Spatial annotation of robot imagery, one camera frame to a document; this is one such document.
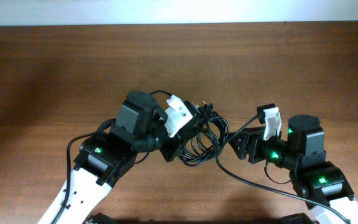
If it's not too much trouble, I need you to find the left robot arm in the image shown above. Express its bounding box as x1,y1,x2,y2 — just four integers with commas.
39,91,213,223

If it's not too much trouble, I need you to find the black cable bundle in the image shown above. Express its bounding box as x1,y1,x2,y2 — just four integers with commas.
177,100,231,167

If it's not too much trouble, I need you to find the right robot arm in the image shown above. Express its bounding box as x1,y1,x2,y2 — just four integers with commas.
229,104,358,223

